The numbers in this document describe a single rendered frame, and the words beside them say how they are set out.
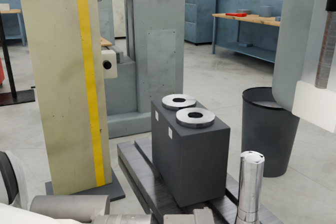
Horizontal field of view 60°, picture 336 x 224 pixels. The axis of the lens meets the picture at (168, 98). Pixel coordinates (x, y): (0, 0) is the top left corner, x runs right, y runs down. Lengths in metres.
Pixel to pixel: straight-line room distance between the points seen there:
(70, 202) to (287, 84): 0.29
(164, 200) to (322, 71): 0.56
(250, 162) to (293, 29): 0.14
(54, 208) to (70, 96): 1.60
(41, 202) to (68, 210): 0.04
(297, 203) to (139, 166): 1.69
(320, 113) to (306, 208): 2.13
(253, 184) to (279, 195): 2.09
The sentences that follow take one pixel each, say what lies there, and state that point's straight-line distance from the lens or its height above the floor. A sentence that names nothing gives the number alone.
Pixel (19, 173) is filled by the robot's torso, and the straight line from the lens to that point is 0.80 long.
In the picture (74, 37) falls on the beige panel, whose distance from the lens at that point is 1.90.
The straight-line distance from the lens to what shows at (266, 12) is 6.11.
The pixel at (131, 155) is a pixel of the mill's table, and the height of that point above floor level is 0.97.
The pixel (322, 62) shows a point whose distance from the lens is 0.24.
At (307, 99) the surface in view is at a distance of 0.25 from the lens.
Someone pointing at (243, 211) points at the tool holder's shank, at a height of 1.21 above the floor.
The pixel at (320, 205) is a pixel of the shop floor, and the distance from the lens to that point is 2.44.
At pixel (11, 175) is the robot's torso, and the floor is 1.03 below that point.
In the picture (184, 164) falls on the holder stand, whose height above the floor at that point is 1.08.
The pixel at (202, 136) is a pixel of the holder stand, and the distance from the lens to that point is 0.63.
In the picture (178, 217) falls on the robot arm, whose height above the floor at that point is 1.16.
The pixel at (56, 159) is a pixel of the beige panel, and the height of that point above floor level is 0.34.
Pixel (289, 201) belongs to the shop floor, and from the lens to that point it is 2.38.
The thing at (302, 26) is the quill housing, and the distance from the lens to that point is 0.30.
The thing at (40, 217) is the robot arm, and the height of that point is 1.20.
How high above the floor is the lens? 1.44
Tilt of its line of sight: 21 degrees down
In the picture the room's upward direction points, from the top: straight up
